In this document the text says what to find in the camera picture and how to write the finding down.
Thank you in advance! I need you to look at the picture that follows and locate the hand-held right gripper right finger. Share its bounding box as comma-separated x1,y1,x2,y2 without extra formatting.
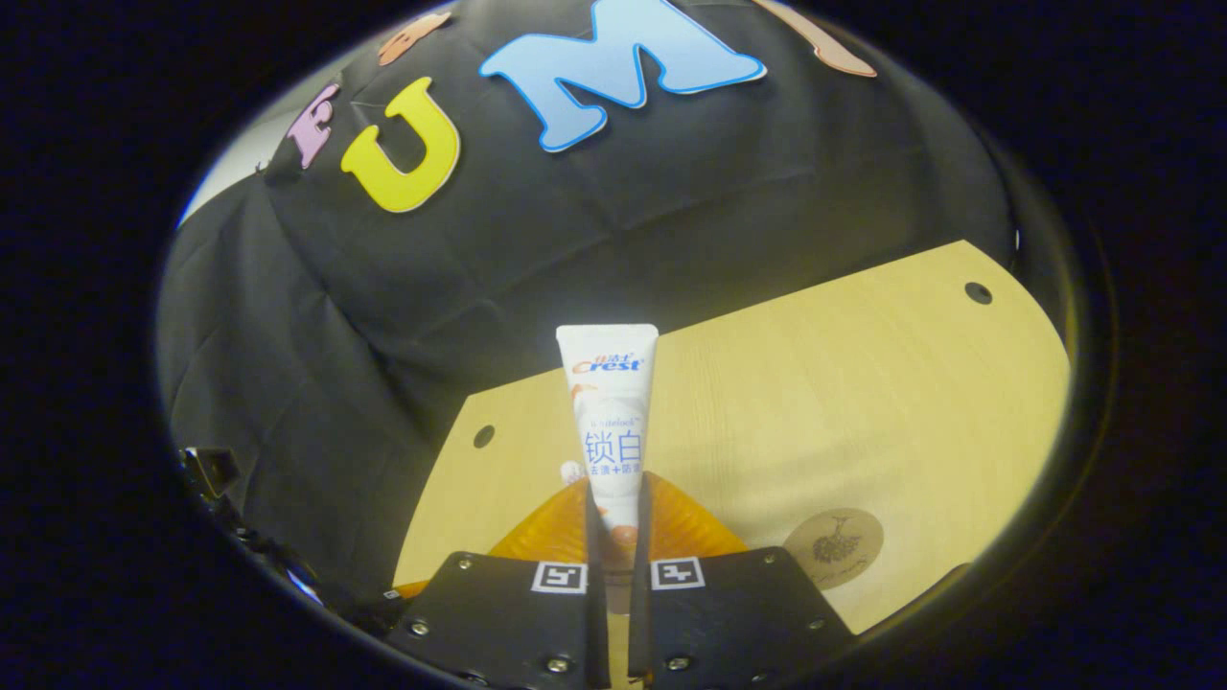
628,471,856,690

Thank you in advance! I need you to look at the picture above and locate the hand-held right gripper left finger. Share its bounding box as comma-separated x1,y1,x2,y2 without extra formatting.
383,474,612,690

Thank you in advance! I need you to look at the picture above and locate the round wooden coaster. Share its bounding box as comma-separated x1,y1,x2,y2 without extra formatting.
783,508,885,590

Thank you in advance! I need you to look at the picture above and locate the light wooden desktop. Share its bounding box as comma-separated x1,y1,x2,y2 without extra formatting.
391,240,1072,690

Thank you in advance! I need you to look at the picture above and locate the black backdrop cloth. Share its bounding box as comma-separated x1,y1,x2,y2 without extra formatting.
158,0,1022,614

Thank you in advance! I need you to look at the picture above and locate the white toothpaste tube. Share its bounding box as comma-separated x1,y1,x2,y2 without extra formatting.
556,324,660,614

